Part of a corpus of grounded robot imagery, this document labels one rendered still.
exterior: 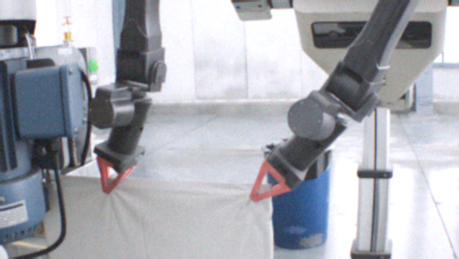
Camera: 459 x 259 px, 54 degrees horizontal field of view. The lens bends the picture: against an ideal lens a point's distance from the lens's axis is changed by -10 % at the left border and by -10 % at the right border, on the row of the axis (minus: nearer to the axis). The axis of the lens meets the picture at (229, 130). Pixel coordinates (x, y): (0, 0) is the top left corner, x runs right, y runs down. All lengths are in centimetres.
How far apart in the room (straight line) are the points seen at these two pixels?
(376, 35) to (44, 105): 48
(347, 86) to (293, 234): 244
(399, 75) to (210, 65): 807
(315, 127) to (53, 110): 36
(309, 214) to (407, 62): 200
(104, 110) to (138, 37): 14
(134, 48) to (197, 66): 849
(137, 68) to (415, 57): 70
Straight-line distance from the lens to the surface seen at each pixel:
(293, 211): 310
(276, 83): 897
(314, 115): 71
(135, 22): 84
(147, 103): 87
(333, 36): 120
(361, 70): 76
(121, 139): 88
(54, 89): 60
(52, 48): 103
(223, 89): 921
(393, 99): 135
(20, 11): 62
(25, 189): 64
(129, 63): 86
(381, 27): 74
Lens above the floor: 132
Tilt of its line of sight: 10 degrees down
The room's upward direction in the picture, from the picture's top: 3 degrees counter-clockwise
